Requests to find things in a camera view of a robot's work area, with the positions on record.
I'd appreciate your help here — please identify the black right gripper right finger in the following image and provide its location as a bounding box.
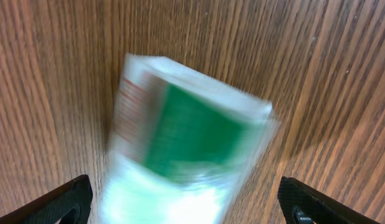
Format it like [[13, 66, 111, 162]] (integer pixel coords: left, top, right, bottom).
[[277, 177, 379, 224]]

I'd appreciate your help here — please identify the white green medicine box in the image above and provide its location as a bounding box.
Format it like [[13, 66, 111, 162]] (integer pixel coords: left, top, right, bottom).
[[100, 54, 279, 223]]

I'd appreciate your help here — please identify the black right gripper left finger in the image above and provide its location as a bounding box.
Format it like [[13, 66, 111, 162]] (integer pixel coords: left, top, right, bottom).
[[0, 174, 93, 224]]

